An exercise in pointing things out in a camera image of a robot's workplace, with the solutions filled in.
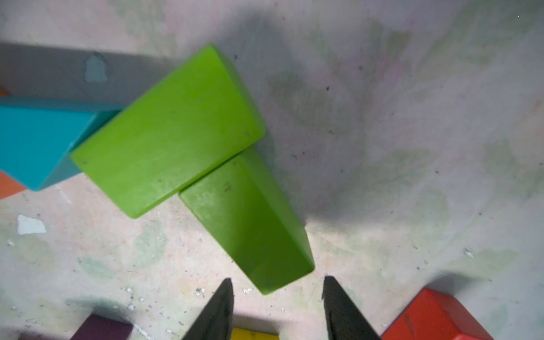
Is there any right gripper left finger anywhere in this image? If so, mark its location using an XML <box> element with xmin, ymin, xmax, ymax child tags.
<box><xmin>182</xmin><ymin>279</ymin><xmax>234</xmax><ymax>340</ymax></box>

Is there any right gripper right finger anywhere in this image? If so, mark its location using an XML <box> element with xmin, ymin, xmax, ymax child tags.
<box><xmin>322</xmin><ymin>276</ymin><xmax>381</xmax><ymax>340</ymax></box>

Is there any yellow block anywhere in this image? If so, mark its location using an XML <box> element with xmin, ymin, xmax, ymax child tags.
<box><xmin>230</xmin><ymin>327</ymin><xmax>280</xmax><ymax>340</ymax></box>

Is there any red block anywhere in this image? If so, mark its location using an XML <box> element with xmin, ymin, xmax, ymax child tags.
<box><xmin>381</xmin><ymin>288</ymin><xmax>493</xmax><ymax>340</ymax></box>

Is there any green block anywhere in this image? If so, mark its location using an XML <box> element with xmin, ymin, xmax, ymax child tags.
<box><xmin>71</xmin><ymin>45</ymin><xmax>266</xmax><ymax>219</ymax></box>
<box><xmin>179</xmin><ymin>147</ymin><xmax>315</xmax><ymax>295</ymax></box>

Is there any orange block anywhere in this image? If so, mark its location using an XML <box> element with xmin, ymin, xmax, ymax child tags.
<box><xmin>0</xmin><ymin>86</ymin><xmax>27</xmax><ymax>201</ymax></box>

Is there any teal triangle block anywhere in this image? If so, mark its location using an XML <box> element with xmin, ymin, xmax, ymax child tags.
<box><xmin>1</xmin><ymin>96</ymin><xmax>123</xmax><ymax>191</ymax></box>

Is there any purple cube block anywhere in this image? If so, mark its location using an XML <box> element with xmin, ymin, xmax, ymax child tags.
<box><xmin>70</xmin><ymin>314</ymin><xmax>133</xmax><ymax>340</ymax></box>

